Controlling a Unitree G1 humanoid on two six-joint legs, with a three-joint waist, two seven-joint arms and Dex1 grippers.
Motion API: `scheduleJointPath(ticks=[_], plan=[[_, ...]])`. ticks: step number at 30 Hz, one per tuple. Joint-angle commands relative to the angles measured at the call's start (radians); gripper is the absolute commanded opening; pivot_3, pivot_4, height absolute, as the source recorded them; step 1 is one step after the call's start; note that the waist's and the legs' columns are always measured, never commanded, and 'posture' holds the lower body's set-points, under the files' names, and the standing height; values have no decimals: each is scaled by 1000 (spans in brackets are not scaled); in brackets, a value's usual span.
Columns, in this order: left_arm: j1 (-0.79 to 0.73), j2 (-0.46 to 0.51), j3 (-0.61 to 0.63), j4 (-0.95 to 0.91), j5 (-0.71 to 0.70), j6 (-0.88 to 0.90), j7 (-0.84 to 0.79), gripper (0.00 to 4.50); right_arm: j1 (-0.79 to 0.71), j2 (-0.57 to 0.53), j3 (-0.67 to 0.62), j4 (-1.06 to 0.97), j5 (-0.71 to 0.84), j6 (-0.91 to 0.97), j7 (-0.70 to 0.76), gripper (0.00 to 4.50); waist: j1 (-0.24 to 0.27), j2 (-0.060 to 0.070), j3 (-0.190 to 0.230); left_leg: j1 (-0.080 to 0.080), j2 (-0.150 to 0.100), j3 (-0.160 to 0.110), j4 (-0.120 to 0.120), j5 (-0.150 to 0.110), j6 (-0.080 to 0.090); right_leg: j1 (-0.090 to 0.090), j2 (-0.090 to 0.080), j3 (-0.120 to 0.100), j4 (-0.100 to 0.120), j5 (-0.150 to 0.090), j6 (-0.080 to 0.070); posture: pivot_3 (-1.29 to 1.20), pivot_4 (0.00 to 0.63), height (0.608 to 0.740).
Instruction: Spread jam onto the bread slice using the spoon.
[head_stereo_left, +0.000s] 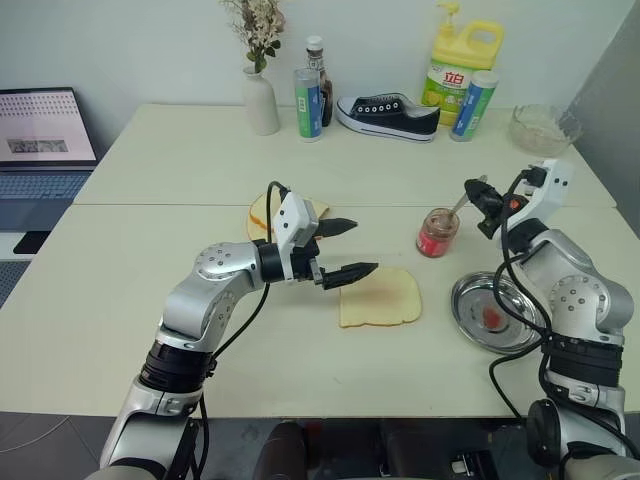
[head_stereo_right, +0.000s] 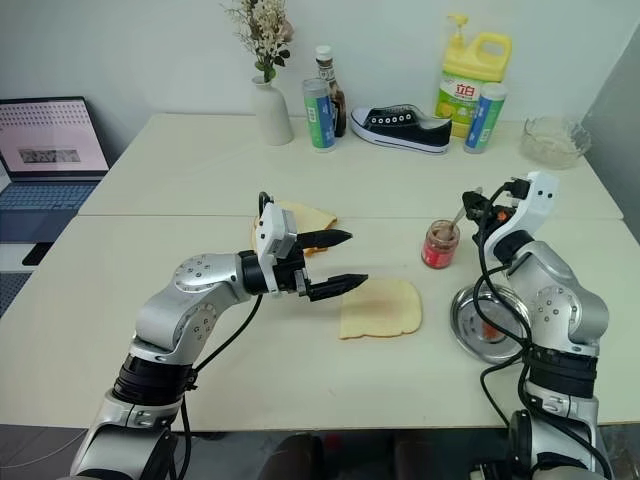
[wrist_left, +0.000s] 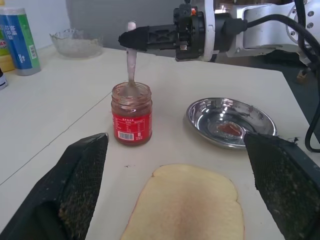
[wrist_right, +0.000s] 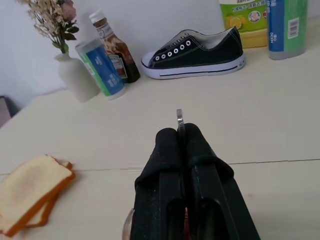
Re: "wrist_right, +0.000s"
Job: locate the brown sauce squeeze bottle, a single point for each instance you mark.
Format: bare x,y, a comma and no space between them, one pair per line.
120,53

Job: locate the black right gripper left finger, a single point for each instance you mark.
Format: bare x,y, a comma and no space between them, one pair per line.
160,180

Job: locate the dark grey object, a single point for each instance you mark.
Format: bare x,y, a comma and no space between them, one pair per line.
6,107

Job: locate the white bread slice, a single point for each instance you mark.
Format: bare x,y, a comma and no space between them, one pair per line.
30,185
51,200

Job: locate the white ceramic vase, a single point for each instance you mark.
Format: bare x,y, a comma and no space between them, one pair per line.
75,77

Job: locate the black canvas sneaker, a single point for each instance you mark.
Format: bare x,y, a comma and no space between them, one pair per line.
197,53

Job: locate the large blue green labelled canister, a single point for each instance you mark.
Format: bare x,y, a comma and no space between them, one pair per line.
287,27

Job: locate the yellow lemon detergent bottle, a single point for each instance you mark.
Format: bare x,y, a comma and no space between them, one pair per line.
246,22

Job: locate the dried flower bouquet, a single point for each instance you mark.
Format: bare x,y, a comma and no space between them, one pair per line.
53,20

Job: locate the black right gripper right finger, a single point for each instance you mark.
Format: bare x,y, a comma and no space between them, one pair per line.
210,185

